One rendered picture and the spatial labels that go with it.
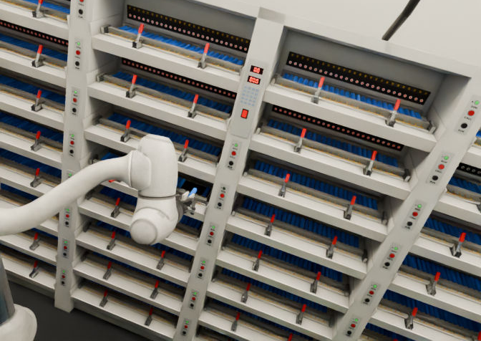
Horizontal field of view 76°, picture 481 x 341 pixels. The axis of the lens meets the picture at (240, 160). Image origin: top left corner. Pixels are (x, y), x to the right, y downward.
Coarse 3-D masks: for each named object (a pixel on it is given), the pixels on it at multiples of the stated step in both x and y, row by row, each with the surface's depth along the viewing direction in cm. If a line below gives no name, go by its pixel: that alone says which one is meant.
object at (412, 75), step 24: (144, 0) 130; (168, 0) 127; (216, 24) 126; (240, 24) 124; (288, 48) 123; (312, 48) 121; (336, 48) 119; (384, 72) 118; (408, 72) 117; (432, 72) 115; (432, 96) 117; (288, 120) 132
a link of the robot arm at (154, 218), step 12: (144, 204) 82; (156, 204) 82; (168, 204) 83; (132, 216) 81; (144, 216) 78; (156, 216) 79; (168, 216) 83; (132, 228) 78; (144, 228) 78; (156, 228) 78; (168, 228) 82; (144, 240) 78; (156, 240) 79
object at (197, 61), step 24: (96, 24) 119; (144, 24) 130; (168, 24) 128; (192, 24) 125; (96, 48) 121; (120, 48) 118; (144, 48) 119; (168, 48) 120; (192, 48) 124; (216, 48) 127; (240, 48) 125; (192, 72) 115; (216, 72) 114; (240, 72) 115
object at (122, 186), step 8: (96, 152) 146; (104, 152) 152; (80, 160) 137; (88, 160) 143; (80, 168) 139; (104, 184) 140; (112, 184) 139; (120, 184) 137; (200, 184) 147; (128, 192) 139; (136, 192) 137; (208, 200) 136; (200, 208) 135; (192, 216) 135; (200, 216) 134
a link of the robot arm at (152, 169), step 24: (144, 144) 81; (168, 144) 83; (96, 168) 80; (120, 168) 81; (144, 168) 80; (168, 168) 82; (48, 192) 80; (72, 192) 79; (144, 192) 82; (168, 192) 83; (0, 216) 77; (24, 216) 78; (48, 216) 80
